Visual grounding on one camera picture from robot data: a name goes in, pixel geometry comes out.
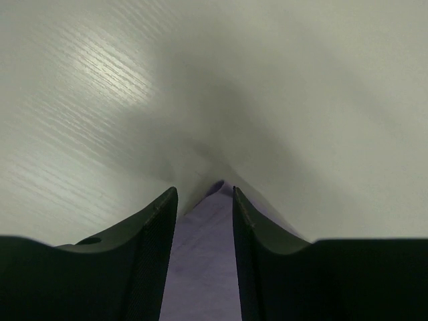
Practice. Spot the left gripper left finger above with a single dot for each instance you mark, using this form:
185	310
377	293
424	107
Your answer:
116	274

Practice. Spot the purple t shirt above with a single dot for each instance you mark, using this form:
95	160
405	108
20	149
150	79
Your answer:
202	277

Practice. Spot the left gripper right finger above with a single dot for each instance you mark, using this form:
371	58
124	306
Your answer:
283	277

